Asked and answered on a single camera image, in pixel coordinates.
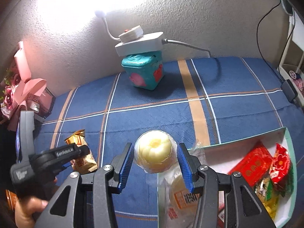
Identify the orange snack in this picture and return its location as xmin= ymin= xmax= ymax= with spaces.
xmin=64 ymin=129 xmax=98 ymax=174

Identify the black cable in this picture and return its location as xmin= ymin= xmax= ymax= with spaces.
xmin=256 ymin=0 xmax=283 ymax=77

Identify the red gold-lettered packet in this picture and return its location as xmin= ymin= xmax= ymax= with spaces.
xmin=227 ymin=141 xmax=273 ymax=187

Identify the grey power cable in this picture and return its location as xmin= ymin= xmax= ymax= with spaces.
xmin=161 ymin=37 xmax=222 ymax=82

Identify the red white snack packet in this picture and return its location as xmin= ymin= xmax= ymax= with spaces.
xmin=217 ymin=204 xmax=225 ymax=228

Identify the white shelf rack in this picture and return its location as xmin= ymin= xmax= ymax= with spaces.
xmin=277 ymin=0 xmax=303 ymax=95

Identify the black power adapter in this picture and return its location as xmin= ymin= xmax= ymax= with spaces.
xmin=281 ymin=79 xmax=298 ymax=104

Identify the green yellow snack packet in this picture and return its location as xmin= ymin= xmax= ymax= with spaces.
xmin=254 ymin=177 xmax=279 ymax=203

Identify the red Kiss snack bag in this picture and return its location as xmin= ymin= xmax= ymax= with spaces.
xmin=269 ymin=143 xmax=291 ymax=186

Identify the yellow orange snack bag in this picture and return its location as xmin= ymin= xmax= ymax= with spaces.
xmin=262 ymin=196 xmax=279 ymax=220

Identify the teal tin with pink pig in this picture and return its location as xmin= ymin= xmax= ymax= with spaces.
xmin=121 ymin=51 xmax=164 ymax=91

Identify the person's left hand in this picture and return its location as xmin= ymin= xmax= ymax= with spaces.
xmin=14 ymin=183 xmax=49 ymax=228

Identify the green snack box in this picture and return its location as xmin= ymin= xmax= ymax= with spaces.
xmin=278 ymin=169 xmax=294 ymax=197

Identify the white tray with teal rim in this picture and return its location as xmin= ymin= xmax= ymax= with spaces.
xmin=158 ymin=127 xmax=297 ymax=227

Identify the yellow round pastry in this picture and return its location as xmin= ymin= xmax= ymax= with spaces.
xmin=135 ymin=130 xmax=177 ymax=173

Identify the labelled yellow pastry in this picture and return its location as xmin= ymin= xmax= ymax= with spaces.
xmin=158 ymin=167 xmax=200 ymax=227

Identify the blue plaid tablecloth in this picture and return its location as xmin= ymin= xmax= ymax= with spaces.
xmin=35 ymin=57 xmax=303 ymax=227

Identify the white power strip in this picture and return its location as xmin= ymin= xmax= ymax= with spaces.
xmin=95 ymin=11 xmax=165 ymax=57

